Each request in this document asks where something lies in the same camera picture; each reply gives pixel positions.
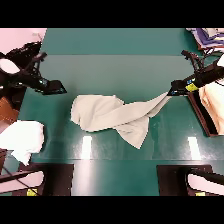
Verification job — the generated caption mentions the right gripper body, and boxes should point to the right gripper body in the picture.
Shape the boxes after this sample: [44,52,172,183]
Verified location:
[167,75,203,98]

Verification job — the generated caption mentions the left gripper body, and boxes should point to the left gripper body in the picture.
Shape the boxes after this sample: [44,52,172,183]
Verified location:
[34,79,68,96]

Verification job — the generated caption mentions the beige T-shirt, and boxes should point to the beige T-shirt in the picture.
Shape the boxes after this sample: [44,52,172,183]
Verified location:
[70,91,173,150]

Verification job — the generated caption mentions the peach garment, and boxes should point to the peach garment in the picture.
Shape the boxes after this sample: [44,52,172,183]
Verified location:
[198,81,224,136]

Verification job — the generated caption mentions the purple garment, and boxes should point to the purple garment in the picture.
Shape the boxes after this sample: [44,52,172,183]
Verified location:
[185,27,224,52]

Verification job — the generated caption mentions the white garment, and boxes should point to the white garment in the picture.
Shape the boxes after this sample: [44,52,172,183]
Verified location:
[0,119,46,166]

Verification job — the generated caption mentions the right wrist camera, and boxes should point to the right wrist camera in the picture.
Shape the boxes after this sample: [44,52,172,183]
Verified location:
[180,49,206,73]

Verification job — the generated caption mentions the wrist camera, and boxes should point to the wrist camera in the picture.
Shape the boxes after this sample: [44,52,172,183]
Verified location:
[180,49,206,73]
[22,51,48,73]

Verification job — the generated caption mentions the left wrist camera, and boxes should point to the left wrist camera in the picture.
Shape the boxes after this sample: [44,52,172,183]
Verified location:
[22,51,48,73]

